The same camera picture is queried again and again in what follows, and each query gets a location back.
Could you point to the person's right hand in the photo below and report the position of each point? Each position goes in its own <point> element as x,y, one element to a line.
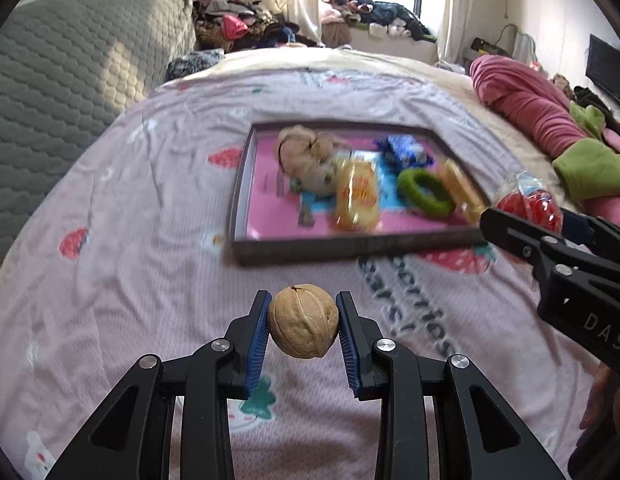
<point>600,400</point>

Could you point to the dark shallow tray box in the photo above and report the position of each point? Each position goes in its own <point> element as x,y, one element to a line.
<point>340,250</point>

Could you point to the beige black-trimmed scrunchie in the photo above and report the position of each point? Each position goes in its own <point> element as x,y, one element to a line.
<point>307,155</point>

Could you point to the clothes heap on windowsill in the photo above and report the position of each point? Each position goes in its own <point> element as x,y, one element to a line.
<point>380,17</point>

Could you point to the green fuzzy scrunchie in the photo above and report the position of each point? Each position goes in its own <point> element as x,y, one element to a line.
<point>415,199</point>

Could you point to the green fleece cloth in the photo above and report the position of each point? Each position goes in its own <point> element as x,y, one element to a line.
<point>590,165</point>

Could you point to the pink quilt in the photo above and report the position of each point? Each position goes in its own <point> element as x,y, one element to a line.
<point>525,100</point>

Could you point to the cream curtain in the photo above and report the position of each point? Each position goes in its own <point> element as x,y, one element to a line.
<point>452,10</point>
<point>295,0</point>

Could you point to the red candy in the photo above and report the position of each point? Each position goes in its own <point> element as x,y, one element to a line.
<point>530,205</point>

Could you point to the grey quilted headboard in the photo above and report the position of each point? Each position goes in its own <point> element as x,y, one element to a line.
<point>64,85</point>

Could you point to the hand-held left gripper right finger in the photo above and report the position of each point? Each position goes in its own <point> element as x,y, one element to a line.
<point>348,345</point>

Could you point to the large yellow snack packet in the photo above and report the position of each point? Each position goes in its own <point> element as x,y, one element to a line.
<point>357,195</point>

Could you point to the black bag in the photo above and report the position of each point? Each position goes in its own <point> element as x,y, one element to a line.
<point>487,46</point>

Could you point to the black television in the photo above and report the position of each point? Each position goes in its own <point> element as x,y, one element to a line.
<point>610,67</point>

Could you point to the tan walnut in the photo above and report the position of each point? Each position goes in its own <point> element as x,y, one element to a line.
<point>304,320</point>

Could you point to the beige bed sheet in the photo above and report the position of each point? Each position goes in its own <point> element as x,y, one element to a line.
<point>440,90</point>

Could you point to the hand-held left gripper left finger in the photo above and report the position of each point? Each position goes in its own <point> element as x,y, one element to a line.
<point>257,345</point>

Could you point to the blue snack packet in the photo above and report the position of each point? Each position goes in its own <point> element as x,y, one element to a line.
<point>405,152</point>

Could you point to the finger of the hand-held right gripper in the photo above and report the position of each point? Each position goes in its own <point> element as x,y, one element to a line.
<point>520,237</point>
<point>600,230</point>

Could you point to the small yellow snack packet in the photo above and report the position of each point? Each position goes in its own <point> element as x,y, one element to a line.
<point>462,190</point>

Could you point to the dark clothes heap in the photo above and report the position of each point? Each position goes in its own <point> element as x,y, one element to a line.
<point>597,105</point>

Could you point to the dark blue fuzzy cloth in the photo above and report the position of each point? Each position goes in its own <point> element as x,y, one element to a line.
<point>194,65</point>

